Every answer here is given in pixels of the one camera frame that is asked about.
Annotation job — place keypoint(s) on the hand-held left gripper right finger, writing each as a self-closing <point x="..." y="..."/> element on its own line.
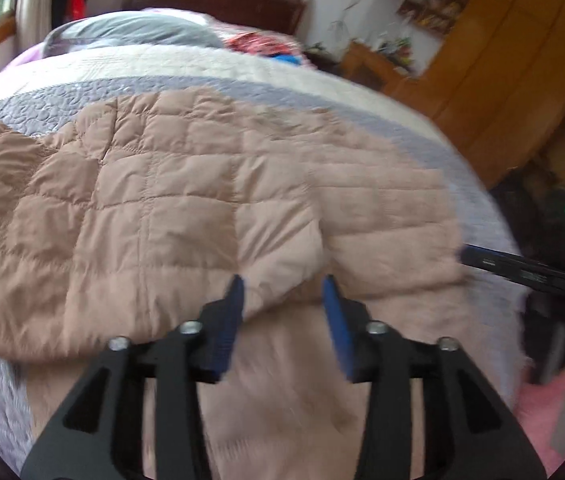
<point x="337" y="325"/>

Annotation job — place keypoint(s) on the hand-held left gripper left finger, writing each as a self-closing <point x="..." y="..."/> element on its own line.
<point x="230" y="320"/>

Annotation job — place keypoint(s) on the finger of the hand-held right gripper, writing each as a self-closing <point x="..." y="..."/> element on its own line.
<point x="522" y="270"/>

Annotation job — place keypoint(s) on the tan quilted jacket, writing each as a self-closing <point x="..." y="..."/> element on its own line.
<point x="162" y="200"/>

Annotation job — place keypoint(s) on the dark device with green light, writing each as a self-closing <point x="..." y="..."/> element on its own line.
<point x="562" y="220"/>

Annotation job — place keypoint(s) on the person's pink fleece clothing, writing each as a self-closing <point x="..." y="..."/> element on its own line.
<point x="547" y="420"/>

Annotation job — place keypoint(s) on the wooden wardrobe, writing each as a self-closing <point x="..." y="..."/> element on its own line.
<point x="512" y="50"/>

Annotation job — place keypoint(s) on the grey and cream quilted bedspread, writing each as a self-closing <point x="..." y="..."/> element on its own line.
<point x="312" y="90"/>

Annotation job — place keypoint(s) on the wooden bedside table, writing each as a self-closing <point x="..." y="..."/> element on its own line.
<point x="372" y="65"/>

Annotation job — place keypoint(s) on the blue cloth item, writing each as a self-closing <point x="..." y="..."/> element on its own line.
<point x="287" y="60"/>

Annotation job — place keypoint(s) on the red patterned cloth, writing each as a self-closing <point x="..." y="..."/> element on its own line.
<point x="257" y="42"/>

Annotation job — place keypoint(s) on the grey pillow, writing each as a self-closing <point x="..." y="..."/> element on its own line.
<point x="127" y="32"/>

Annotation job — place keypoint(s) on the wall shelf with small things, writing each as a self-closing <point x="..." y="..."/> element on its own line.
<point x="432" y="7"/>

